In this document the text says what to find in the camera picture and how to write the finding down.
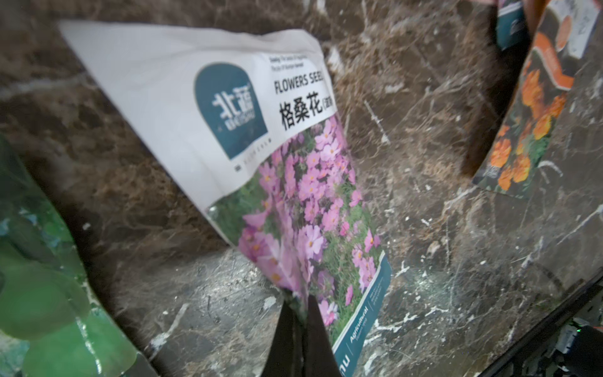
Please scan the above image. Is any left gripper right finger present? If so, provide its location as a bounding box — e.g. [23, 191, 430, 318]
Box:
[303, 295, 342, 377]

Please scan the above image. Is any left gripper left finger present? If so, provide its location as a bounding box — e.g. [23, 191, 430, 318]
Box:
[261, 304, 304, 377]

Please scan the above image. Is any pink cosmos flower seed packet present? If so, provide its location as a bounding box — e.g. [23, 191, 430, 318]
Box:
[59, 20, 392, 376]

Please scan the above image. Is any orange marigold seed packet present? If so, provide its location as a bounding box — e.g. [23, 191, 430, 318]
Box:
[473, 1, 602, 199]

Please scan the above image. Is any black base frame front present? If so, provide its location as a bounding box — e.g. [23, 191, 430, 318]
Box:
[481, 270, 602, 377]

